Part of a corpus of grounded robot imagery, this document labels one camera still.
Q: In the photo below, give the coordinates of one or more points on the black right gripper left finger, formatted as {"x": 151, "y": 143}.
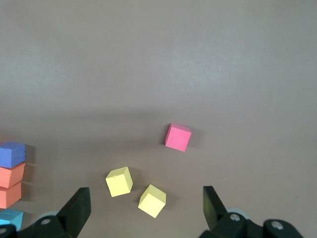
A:
{"x": 71, "y": 218}

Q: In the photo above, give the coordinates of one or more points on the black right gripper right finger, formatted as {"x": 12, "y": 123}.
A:
{"x": 215, "y": 218}

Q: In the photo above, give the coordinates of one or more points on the blue foam cube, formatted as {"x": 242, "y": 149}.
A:
{"x": 11, "y": 218}

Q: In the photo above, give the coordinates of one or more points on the orange foam cube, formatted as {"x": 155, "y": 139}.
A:
{"x": 11, "y": 174}
{"x": 9, "y": 196}

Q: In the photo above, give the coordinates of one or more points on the purple foam cube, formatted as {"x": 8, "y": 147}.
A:
{"x": 11, "y": 155}

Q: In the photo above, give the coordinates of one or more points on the yellow foam cube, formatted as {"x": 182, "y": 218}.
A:
{"x": 118, "y": 183}
{"x": 151, "y": 202}

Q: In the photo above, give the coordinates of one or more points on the red foam cube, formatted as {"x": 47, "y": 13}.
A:
{"x": 177, "y": 137}

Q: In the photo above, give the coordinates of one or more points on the brown table cover sheet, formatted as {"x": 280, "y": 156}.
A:
{"x": 148, "y": 62}

